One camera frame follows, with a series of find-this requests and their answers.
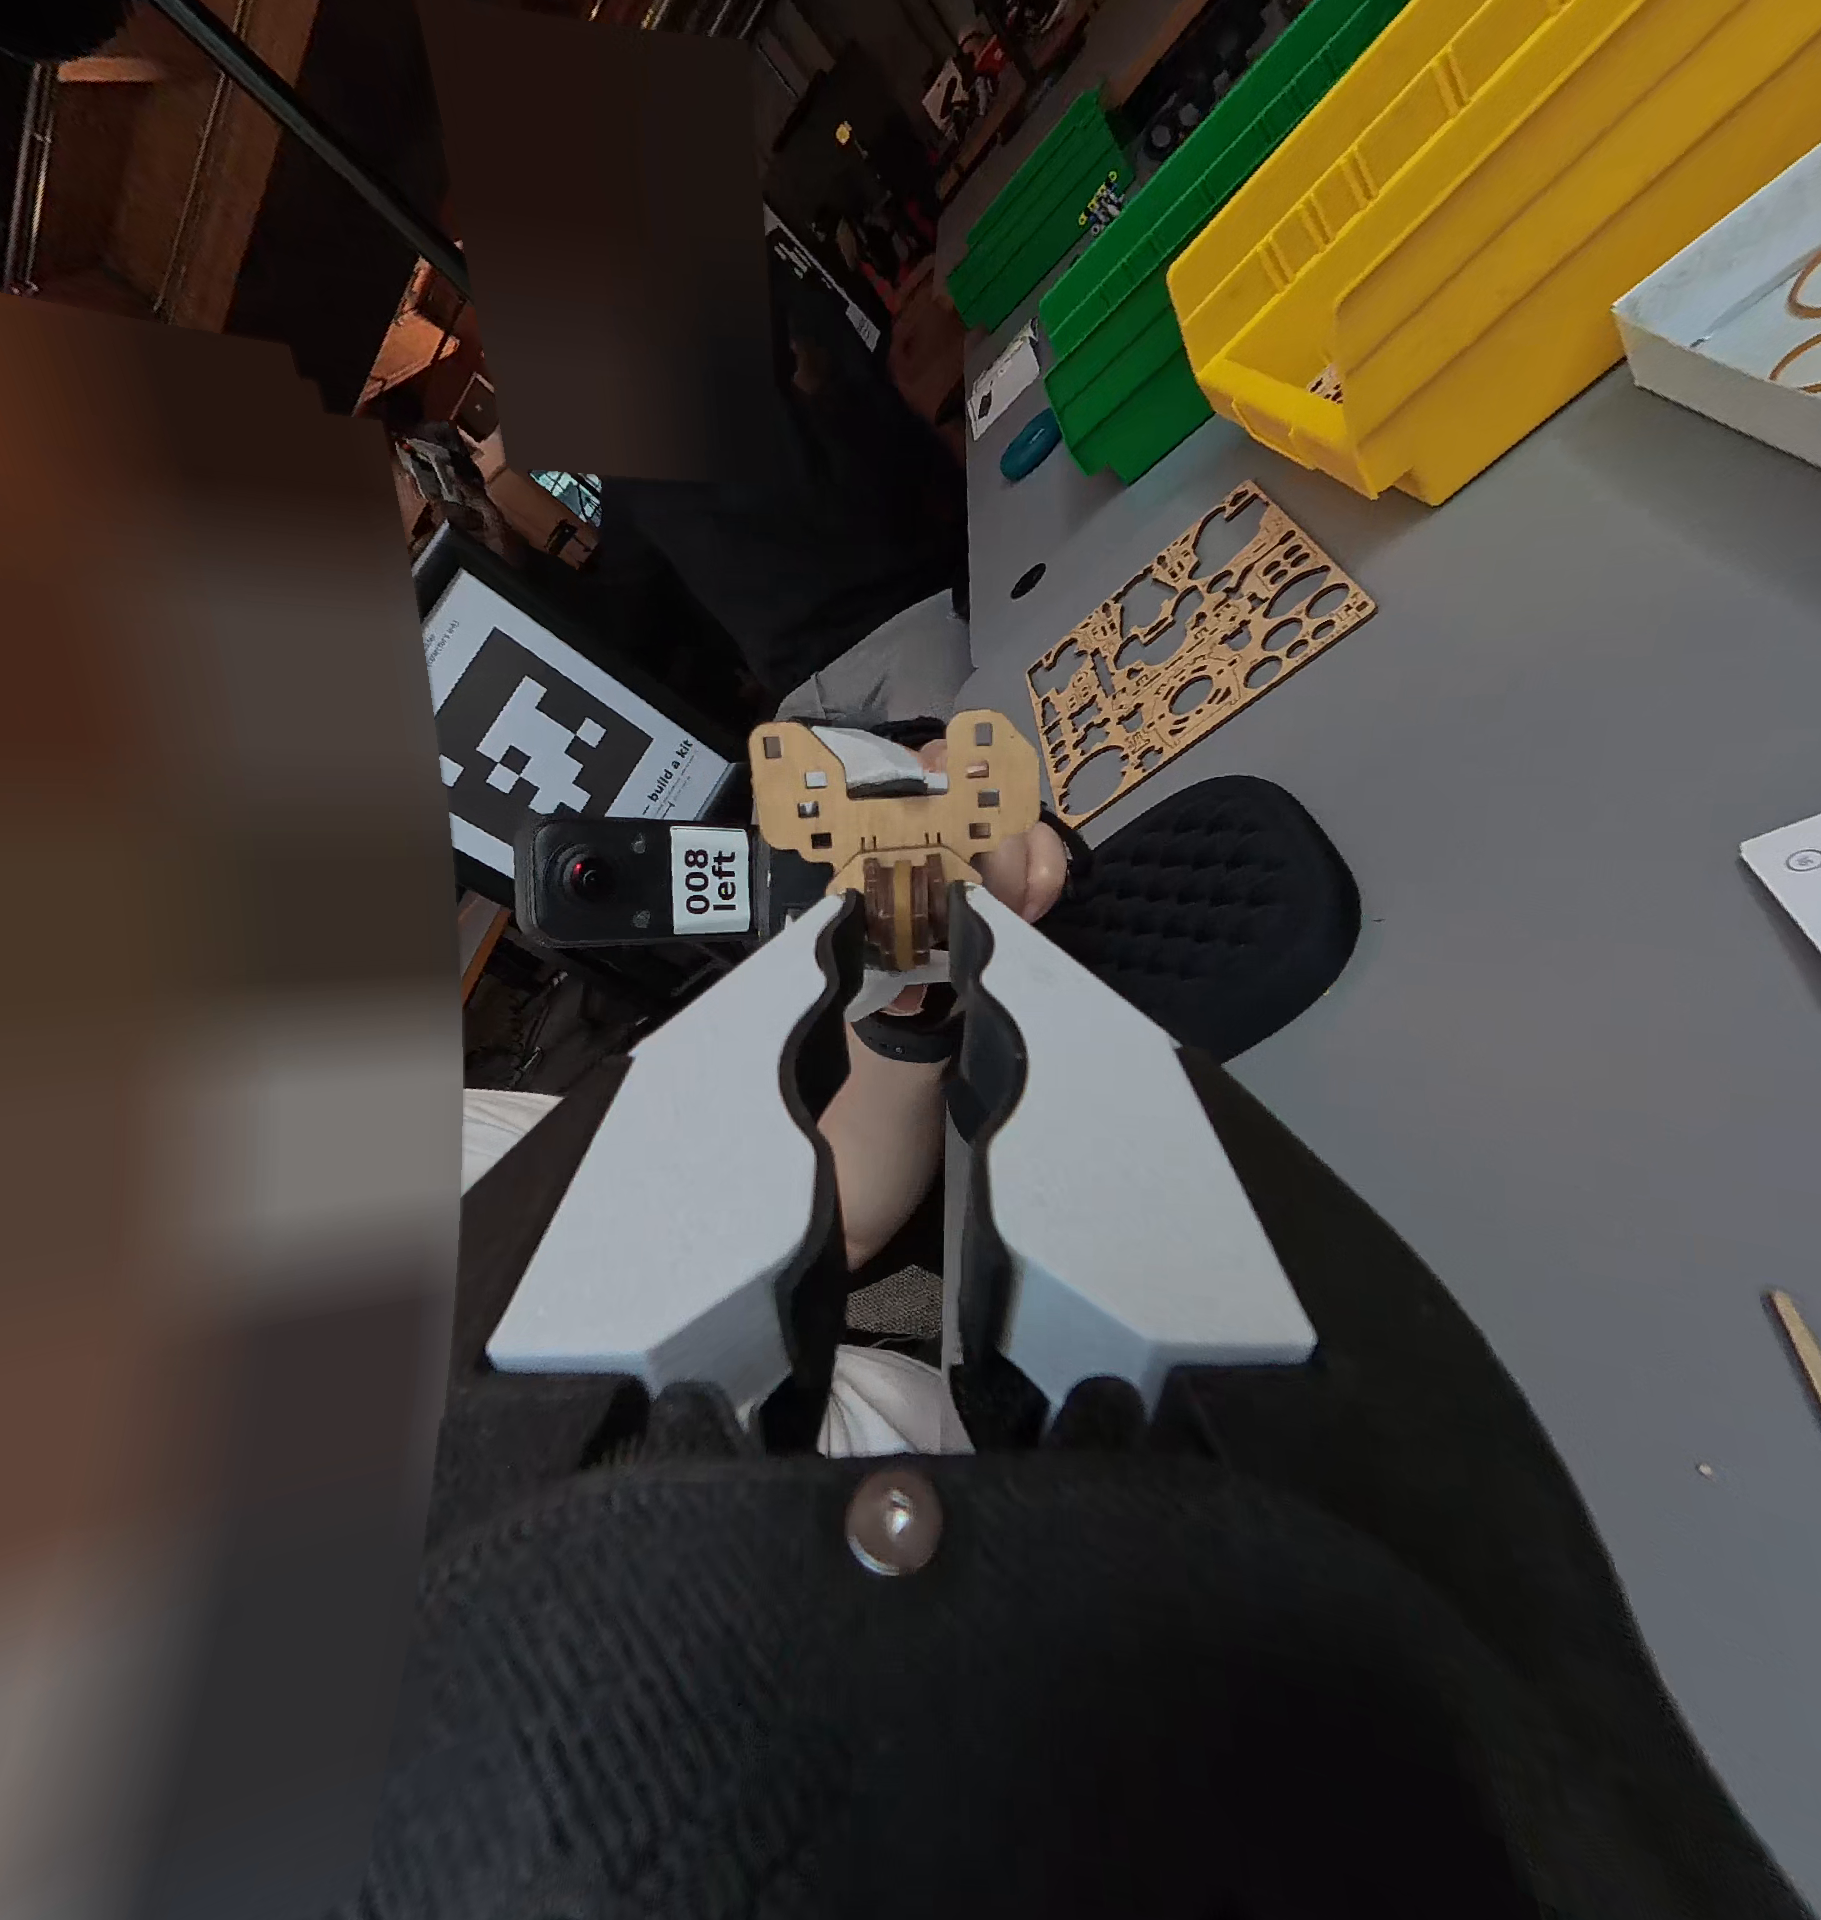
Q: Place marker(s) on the white tray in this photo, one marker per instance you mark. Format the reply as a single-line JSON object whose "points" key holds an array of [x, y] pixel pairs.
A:
{"points": [[1722, 376]]}

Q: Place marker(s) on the green plastic bin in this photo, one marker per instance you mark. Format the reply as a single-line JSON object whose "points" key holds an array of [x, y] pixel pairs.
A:
{"points": [[1137, 405], [1022, 240]]}

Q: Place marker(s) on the person's grey garment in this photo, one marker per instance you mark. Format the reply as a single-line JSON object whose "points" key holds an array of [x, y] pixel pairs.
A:
{"points": [[896, 660]]}

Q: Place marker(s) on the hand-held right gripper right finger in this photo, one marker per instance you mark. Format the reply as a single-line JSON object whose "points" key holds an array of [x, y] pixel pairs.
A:
{"points": [[1137, 1200]]}

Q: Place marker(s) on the white paper sheet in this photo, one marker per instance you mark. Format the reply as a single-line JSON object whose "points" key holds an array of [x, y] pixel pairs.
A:
{"points": [[1817, 900]]}

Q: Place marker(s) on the black wrist rest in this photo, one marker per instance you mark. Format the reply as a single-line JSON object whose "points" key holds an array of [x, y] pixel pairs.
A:
{"points": [[1226, 900]]}

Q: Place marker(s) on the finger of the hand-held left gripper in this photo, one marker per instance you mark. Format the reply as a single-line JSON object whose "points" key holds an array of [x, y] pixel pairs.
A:
{"points": [[882, 757]]}

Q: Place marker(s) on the yellow plastic bin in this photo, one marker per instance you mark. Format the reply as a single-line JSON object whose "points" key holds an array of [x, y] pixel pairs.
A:
{"points": [[1527, 376], [1271, 390]]}

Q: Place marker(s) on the person's left forearm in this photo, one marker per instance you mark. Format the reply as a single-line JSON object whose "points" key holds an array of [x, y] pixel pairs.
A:
{"points": [[888, 1156]]}

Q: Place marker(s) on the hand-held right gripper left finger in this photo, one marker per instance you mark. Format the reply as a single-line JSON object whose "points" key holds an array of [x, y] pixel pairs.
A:
{"points": [[671, 1185]]}

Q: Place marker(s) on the person's left hand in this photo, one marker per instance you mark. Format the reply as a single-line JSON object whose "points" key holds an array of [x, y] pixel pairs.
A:
{"points": [[1033, 872]]}

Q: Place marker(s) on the brown wooden gear assembly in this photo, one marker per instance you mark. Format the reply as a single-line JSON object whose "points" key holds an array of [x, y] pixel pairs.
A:
{"points": [[896, 902]]}

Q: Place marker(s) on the light wooden model plate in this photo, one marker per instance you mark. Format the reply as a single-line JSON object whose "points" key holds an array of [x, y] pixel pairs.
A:
{"points": [[912, 826]]}

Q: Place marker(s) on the punched-out wooden parts sheet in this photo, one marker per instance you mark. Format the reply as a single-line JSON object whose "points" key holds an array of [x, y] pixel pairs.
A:
{"points": [[1223, 660]]}

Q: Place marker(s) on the white card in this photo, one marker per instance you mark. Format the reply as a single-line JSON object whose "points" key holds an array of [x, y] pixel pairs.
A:
{"points": [[1003, 381]]}

